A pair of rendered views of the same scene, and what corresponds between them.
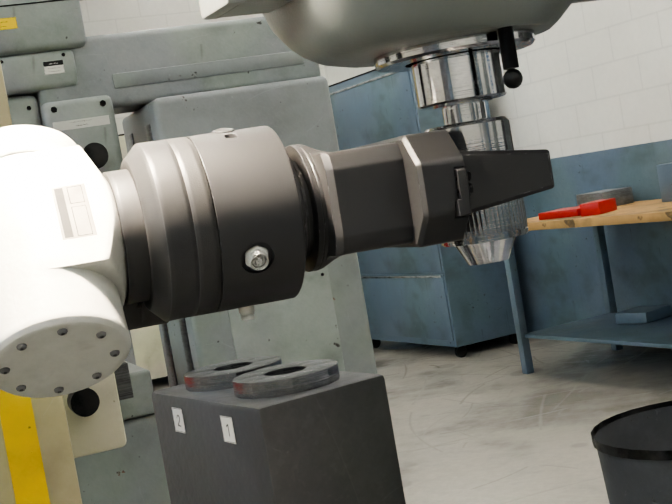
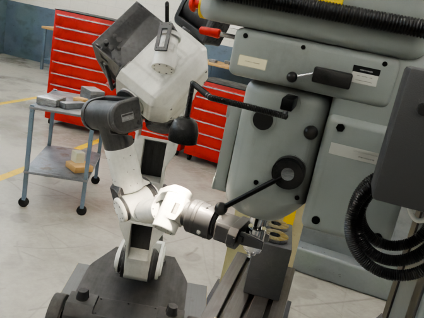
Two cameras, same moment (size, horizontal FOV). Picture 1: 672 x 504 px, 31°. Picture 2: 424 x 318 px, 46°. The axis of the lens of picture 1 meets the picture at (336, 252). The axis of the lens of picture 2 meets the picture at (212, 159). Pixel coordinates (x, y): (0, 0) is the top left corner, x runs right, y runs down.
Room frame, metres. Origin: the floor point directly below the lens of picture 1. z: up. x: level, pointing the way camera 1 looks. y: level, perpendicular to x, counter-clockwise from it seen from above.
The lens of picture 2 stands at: (-0.37, -0.67, 1.74)
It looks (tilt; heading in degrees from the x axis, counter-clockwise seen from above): 16 degrees down; 37
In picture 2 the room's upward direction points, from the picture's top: 11 degrees clockwise
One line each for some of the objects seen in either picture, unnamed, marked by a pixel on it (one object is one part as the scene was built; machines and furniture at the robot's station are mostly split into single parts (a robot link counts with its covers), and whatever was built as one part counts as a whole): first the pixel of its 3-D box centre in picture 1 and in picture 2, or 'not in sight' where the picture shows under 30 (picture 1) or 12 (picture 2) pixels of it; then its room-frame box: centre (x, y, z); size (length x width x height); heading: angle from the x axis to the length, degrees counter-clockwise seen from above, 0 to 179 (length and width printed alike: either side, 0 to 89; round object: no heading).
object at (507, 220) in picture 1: (477, 190); (254, 240); (0.64, -0.08, 1.23); 0.05 x 0.05 x 0.05
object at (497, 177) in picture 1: (498, 177); (250, 241); (0.61, -0.09, 1.24); 0.06 x 0.02 x 0.03; 107
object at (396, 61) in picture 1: (453, 50); not in sight; (0.64, -0.08, 1.31); 0.09 x 0.09 x 0.01
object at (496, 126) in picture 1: (467, 132); (257, 228); (0.64, -0.08, 1.26); 0.05 x 0.05 x 0.01
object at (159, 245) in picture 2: not in sight; (141, 257); (1.08, 0.71, 0.68); 0.21 x 0.20 x 0.13; 39
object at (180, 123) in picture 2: not in sight; (184, 129); (0.54, 0.12, 1.47); 0.07 x 0.07 x 0.06
